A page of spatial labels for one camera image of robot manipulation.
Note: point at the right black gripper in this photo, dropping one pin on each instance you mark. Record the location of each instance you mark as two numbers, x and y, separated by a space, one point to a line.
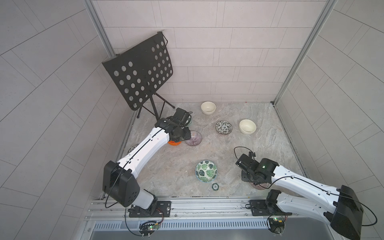
243 177

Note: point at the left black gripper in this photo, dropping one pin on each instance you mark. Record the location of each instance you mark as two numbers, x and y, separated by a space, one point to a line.
183 116

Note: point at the purple striped bowl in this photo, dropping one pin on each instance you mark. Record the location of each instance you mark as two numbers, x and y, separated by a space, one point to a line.
196 139
263 186

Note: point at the small green leaf bowl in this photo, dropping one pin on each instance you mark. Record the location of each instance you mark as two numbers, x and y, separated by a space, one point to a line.
189 121

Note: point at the orange bowl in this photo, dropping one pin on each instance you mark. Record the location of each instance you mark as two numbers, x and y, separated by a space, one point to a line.
172 143

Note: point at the cream bowl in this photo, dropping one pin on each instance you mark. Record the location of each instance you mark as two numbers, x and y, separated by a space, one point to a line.
247 127
208 108

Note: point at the black floral bowl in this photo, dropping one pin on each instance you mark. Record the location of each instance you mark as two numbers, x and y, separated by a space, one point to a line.
132 148
223 127

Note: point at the large green leaf bowl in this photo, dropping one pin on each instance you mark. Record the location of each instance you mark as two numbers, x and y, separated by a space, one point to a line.
206 171

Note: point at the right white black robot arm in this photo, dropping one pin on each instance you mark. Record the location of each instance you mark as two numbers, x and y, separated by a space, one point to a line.
291 193

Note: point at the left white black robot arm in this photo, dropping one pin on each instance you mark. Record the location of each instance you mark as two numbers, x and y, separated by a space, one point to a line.
120 178

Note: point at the small green tape roll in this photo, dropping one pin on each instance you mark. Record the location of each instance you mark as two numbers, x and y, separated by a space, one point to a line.
215 187

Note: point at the right circuit board connector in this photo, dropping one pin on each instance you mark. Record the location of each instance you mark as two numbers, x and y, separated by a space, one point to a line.
276 225

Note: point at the circuit board connector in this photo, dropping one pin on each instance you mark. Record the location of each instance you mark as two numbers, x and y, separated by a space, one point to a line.
148 228
276 225

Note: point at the black perforated music stand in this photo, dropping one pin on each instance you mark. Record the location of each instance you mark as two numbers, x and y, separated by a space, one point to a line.
141 71

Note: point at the left circuit board connector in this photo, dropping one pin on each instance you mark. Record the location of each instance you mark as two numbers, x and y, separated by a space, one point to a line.
148 228

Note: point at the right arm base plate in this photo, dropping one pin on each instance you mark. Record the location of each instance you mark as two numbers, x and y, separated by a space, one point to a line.
264 208

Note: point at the aluminium mounting rail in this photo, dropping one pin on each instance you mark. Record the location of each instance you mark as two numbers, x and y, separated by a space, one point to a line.
213 208

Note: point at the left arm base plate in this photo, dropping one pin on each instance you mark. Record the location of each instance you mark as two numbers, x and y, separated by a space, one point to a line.
158 210

